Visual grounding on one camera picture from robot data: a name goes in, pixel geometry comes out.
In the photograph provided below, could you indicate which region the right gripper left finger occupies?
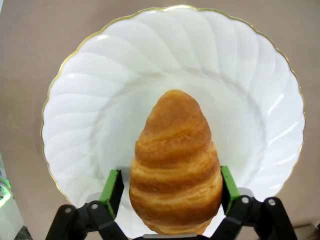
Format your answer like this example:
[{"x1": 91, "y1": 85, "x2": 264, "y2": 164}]
[{"x1": 44, "y1": 168, "x2": 141, "y2": 240}]

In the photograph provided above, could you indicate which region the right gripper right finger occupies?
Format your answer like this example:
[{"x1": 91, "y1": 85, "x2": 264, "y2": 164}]
[{"x1": 201, "y1": 165, "x2": 299, "y2": 240}]

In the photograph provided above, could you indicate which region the golden croissant bread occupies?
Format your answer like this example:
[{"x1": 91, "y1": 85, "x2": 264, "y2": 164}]
[{"x1": 128, "y1": 88, "x2": 224, "y2": 236}]

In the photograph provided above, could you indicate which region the white fluted gold-rimmed plate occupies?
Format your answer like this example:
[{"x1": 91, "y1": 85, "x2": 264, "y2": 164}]
[{"x1": 40, "y1": 4, "x2": 307, "y2": 240}]

